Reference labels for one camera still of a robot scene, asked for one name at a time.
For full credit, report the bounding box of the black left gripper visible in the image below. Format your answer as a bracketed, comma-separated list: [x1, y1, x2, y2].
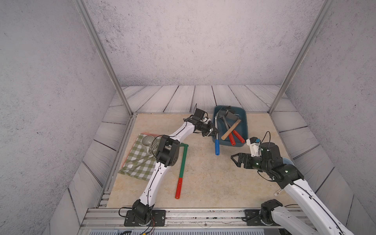
[197, 120, 220, 137]

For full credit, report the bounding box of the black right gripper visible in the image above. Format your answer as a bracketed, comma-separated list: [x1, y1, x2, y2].
[230, 152, 271, 174]

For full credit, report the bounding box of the grey hoe red grip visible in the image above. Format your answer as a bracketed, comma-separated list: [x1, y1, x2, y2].
[218, 106, 245, 146]
[218, 110, 236, 146]

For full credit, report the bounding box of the steel hoe with blue grip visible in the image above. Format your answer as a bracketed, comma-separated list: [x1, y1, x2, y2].
[214, 108, 223, 156]

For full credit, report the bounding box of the wooden handled hoe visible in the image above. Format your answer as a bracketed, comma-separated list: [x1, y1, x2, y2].
[221, 111, 245, 143]

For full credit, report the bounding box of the green hoe with red grip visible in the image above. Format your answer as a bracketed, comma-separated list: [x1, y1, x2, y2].
[175, 143, 189, 199]

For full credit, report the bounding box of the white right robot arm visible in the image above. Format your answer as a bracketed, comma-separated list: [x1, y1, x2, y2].
[231, 142, 352, 235]

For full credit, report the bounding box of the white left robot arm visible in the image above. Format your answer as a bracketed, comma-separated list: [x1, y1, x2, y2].
[132, 108, 218, 224]

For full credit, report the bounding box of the teal plastic storage box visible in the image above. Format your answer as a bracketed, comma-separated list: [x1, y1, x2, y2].
[212, 105, 248, 147]

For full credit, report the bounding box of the light blue mug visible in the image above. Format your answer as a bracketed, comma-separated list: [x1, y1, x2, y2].
[283, 158, 295, 165]

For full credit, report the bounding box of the grey ribbed glass cup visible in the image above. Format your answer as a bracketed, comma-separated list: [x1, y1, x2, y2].
[142, 135, 158, 154]

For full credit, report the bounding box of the green white checkered cloth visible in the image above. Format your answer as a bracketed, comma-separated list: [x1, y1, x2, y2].
[118, 135, 159, 181]

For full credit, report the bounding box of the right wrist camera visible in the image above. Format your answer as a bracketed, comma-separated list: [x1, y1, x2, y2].
[246, 137, 260, 157]

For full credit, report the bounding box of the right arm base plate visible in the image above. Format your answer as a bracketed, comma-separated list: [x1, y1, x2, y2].
[241, 209, 280, 226]

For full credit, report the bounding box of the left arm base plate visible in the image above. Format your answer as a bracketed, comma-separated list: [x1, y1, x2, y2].
[124, 210, 166, 227]

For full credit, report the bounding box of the aluminium front rail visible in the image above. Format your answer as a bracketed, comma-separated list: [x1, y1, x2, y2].
[77, 207, 338, 235]

